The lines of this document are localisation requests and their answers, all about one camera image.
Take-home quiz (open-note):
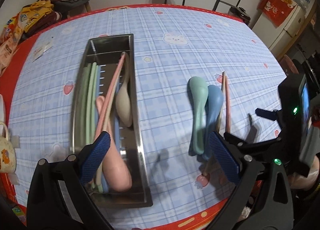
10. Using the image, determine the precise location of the blue plaid tablecloth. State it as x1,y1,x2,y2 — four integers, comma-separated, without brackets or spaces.
1,5,285,229

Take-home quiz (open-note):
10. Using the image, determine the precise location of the green chopstick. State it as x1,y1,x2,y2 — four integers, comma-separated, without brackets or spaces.
74,63,92,152
85,62,104,193

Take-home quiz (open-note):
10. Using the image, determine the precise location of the steel utensil tray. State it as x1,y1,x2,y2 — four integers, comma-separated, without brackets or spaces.
70,34,153,208

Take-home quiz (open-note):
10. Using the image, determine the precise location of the white refrigerator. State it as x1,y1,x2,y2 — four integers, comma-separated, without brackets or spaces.
252,6,305,57

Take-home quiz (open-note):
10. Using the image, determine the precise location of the snack bag pile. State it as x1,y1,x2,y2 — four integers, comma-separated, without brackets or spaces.
1,0,61,74

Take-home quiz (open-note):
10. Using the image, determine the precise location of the black cooking pot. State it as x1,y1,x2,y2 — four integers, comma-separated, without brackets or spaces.
228,6,251,25

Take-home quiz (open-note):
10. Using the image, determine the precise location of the beige spoon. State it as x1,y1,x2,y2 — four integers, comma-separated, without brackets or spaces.
116,52,132,127

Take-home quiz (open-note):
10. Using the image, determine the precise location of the yellow rimmed mug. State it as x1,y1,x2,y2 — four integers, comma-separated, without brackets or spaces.
0,122,16,174

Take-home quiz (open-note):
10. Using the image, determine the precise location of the beige chopstick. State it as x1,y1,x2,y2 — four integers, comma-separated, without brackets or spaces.
95,80,119,185
202,72,226,176

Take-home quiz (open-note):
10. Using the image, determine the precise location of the green spoon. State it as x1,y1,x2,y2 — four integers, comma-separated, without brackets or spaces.
189,76,208,155

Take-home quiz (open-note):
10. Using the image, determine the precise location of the pink spoon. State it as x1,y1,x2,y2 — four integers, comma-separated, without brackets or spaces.
95,95,133,192

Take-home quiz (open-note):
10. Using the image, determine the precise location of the dark clothes pile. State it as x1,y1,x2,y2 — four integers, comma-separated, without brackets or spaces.
39,0,92,20

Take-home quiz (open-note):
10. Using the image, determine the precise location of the blue spoon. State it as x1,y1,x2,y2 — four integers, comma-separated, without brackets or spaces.
202,85,223,161

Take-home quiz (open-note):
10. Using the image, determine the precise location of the pink chopstick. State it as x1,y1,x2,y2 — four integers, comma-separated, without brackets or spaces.
94,52,125,140
225,77,231,133

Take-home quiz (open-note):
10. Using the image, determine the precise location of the red gift bag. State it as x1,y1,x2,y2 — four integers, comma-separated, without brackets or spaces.
258,0,297,27

